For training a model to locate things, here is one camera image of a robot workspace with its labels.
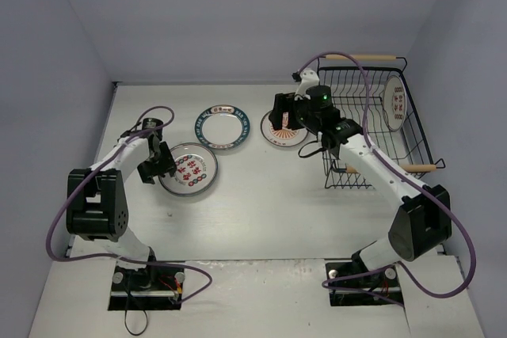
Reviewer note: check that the orange sunburst plate right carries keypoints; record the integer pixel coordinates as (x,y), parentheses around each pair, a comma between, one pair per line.
(283,138)

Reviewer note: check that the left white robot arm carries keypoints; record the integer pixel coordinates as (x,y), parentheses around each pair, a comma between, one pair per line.
(97,208)

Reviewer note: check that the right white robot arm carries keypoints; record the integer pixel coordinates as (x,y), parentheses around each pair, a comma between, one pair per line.
(420,221)

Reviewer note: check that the black wire dish rack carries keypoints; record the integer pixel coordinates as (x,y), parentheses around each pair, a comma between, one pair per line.
(408,146)

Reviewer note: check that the red character plate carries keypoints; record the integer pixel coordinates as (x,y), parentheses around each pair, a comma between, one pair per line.
(196,170)
(394,103)

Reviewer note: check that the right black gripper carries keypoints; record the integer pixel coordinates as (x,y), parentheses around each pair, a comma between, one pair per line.
(282,111)

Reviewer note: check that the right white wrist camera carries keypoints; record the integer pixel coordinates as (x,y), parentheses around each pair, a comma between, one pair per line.
(305,79)

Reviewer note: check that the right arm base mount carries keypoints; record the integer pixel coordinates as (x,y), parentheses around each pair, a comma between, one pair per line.
(379,289)

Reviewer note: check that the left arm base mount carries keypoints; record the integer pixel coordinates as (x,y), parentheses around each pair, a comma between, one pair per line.
(147,289)

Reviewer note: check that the teal rimmed white plate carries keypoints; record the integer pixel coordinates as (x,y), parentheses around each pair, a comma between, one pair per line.
(222,127)

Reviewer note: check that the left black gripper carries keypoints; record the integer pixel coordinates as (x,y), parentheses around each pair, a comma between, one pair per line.
(159,164)

